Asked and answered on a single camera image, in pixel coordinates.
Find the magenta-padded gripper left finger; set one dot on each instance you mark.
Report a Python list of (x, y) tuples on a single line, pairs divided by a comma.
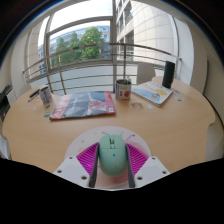
[(86, 160)]

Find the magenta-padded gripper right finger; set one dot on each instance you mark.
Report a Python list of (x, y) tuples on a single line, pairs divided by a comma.
[(138, 160)]

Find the mint green computer mouse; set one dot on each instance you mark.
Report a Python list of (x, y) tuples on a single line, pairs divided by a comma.
[(112, 156)]

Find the pink cartoon mouse pad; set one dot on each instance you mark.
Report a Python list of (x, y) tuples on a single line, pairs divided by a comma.
[(83, 140)]

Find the red magazine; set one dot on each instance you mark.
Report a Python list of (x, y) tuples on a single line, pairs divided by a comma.
[(83, 105)]

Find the light blue picture book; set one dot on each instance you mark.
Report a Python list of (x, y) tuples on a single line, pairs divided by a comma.
[(151, 92)]

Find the printed tin plant pot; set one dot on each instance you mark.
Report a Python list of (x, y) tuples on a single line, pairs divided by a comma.
[(123, 91)]

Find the black pen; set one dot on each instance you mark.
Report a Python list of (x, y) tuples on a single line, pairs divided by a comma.
[(33, 94)]

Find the black cylindrical speaker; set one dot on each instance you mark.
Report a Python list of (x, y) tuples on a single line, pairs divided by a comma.
[(168, 75)]

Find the metal window railing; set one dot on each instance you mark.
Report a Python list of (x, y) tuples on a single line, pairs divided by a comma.
[(100, 45)]

